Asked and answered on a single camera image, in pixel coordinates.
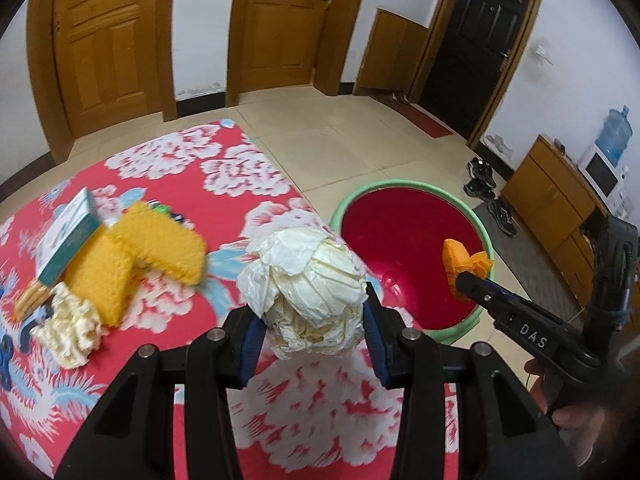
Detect orange snack wrapper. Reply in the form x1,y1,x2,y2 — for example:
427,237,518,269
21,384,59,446
442,238,495,300

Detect blue plastic curved handle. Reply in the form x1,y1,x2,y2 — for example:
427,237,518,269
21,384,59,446
18,298,53,346

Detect yellow foam net roll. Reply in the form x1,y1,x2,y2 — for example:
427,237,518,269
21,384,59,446
108,202,207,286

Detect white paper ball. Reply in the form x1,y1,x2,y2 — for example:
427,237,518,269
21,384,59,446
236,226,368,360

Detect person's hand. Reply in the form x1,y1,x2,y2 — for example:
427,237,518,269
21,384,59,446
524,359,606,467

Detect crumpled white tissue paper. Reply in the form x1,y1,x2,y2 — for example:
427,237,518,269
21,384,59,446
30,282,107,370

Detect wooden sideboard cabinet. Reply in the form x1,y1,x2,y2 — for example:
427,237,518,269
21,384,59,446
501,134,608,307

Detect blue fidget spinner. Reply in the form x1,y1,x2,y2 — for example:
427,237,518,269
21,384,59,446
0,334,14,391

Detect yellow foam net sleeve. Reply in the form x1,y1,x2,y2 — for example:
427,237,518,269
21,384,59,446
64,226,137,327

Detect white microwave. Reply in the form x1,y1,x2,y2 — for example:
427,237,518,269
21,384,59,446
578,143,626,214

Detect cookie pack in wrapper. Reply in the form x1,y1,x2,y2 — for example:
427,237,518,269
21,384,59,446
13,278,51,322

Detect black shoes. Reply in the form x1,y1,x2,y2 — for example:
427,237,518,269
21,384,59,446
463,157,518,237

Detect red basin green rim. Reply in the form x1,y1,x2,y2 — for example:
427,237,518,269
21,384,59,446
330,179,496,344

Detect blue water jug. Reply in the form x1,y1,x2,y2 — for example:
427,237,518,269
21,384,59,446
596,105,632,167

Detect teal white medicine box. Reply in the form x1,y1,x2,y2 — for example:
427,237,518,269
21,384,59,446
36,188,102,287

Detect green toy car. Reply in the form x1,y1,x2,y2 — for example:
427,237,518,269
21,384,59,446
146,200,194,229

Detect red doormat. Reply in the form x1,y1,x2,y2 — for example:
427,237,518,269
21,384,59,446
373,94,452,139

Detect dark entrance door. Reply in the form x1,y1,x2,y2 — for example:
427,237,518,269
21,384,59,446
408,0,541,148

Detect small wooden cabinet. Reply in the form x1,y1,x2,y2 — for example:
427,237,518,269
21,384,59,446
354,8,430,96

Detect left wooden door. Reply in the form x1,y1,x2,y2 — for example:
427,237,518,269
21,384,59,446
26,0,177,162

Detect wooden door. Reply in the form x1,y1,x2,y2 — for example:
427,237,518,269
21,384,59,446
26,0,177,162
226,0,361,106

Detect right wooden door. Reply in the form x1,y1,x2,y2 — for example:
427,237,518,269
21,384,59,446
226,0,361,106

